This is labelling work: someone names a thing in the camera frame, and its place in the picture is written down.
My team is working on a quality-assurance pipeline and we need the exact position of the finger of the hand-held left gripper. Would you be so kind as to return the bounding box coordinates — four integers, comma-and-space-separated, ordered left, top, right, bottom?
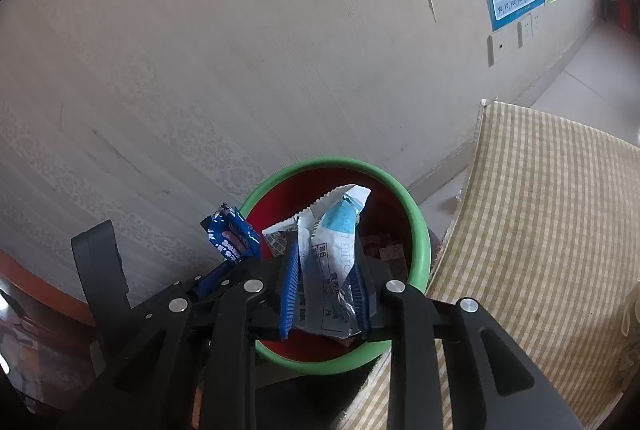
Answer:
192, 257, 278, 304

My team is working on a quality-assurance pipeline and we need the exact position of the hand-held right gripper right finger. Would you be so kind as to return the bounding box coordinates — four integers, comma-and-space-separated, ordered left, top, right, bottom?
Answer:
350, 234, 585, 430

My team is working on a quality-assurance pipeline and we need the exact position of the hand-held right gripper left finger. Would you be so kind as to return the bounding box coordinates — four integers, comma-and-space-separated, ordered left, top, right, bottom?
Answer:
57, 234, 302, 430

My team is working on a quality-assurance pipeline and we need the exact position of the blue snack wrapper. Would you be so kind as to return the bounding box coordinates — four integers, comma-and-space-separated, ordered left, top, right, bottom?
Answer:
200, 204, 262, 263

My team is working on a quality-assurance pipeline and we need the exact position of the white and blue wrapper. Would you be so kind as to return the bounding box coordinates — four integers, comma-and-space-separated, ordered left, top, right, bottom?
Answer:
262, 183, 373, 340

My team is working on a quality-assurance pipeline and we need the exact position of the red bin with green rim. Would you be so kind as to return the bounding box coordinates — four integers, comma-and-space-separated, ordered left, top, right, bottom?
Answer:
239, 156, 432, 377

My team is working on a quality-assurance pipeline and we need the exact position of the orange wooden furniture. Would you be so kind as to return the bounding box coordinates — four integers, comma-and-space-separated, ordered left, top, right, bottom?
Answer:
0, 250, 101, 416

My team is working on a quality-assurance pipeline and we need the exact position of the white crumpled cloth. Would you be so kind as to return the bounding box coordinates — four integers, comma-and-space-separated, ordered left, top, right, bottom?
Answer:
617, 280, 640, 391

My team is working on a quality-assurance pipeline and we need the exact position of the red box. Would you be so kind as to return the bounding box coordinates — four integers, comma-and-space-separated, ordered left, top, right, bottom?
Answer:
617, 0, 637, 31

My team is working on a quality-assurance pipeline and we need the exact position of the white wall socket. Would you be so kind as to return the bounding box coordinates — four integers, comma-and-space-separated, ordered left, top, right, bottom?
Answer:
516, 12, 535, 49
487, 32, 507, 67

